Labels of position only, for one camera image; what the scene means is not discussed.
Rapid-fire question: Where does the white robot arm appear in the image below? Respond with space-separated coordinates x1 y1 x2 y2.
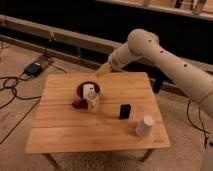
96 29 213 120

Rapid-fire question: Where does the wooden slatted table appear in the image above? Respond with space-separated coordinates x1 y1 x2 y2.
24 72 172 171

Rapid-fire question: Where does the dark red round plate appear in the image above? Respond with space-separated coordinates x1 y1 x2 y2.
76 81 100 99

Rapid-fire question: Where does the black power adapter box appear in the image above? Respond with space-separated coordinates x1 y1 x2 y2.
24 63 42 76

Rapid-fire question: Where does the black cable right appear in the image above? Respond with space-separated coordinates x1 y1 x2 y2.
186 98 212 149

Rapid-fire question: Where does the black eraser block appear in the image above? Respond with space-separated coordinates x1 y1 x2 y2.
119 104 131 119

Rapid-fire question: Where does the white box on plate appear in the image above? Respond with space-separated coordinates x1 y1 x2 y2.
83 84 94 99

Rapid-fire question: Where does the small brown object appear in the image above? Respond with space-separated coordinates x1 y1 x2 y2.
72 100 88 109

